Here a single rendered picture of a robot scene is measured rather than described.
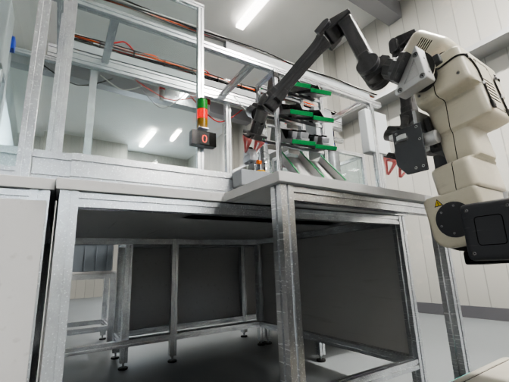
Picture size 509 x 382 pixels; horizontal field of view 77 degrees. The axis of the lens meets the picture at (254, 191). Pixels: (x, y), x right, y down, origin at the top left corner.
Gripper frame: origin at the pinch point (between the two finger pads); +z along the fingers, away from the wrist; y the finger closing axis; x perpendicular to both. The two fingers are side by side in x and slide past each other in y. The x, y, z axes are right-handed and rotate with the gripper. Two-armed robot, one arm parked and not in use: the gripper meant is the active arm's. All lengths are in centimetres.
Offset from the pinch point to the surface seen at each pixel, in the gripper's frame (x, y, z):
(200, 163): -8.6, 19.0, 12.0
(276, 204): 63, 24, -2
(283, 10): -321, -174, -132
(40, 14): 3, 84, -30
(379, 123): -84, -176, -28
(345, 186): 62, 0, -10
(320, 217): 40.6, -17.5, 11.7
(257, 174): 31.7, 12.4, 0.3
